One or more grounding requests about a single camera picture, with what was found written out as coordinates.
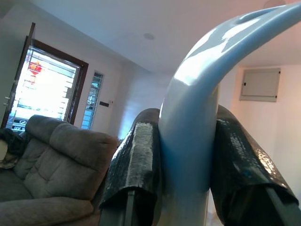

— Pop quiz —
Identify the dark blanket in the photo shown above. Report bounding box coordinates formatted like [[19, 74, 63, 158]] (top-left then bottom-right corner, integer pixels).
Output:
[[0, 128, 27, 156]]

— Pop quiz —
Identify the cream cushion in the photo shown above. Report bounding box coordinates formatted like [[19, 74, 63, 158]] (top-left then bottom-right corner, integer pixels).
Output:
[[0, 140, 20, 170]]

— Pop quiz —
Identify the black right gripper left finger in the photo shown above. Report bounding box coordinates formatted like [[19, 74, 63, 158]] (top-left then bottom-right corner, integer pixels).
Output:
[[98, 107, 163, 226]]

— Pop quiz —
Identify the grey electrical panel box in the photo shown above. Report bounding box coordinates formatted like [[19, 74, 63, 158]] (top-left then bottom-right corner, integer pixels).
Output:
[[239, 67, 281, 103]]

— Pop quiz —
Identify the red hanging lantern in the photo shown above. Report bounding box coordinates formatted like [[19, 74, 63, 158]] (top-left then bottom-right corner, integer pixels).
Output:
[[28, 60, 44, 76]]

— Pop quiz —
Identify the cream long-handled dustpan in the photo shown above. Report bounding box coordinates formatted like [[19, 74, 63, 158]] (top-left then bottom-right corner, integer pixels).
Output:
[[158, 1, 301, 226]]

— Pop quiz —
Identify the narrow barred window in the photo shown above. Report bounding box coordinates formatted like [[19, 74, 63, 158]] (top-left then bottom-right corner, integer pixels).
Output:
[[81, 71, 104, 130]]

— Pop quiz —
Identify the brown fabric sofa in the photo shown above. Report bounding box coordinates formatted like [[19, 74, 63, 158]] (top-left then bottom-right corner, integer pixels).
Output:
[[0, 114, 119, 226]]

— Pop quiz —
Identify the dark wood framed door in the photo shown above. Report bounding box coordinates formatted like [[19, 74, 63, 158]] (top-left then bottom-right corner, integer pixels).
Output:
[[1, 22, 89, 129]]

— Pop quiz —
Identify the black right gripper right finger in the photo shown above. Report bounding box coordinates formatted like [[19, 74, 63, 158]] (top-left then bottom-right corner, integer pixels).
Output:
[[210, 105, 301, 226]]

